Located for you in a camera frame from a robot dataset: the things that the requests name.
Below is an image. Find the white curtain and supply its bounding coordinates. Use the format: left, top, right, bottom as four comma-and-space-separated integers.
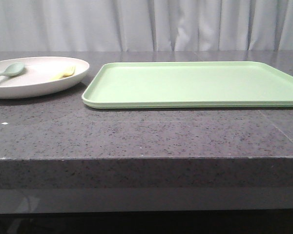
0, 0, 293, 52

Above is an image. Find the pale green spoon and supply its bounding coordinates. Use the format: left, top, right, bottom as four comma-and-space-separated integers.
0, 62, 25, 77

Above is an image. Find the light green tray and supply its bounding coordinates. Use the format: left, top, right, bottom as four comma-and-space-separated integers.
82, 61, 293, 109

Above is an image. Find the white round plate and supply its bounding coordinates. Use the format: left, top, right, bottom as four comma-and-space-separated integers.
0, 57, 90, 99

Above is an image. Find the yellow plastic fork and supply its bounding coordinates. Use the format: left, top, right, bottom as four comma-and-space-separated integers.
48, 66, 76, 81

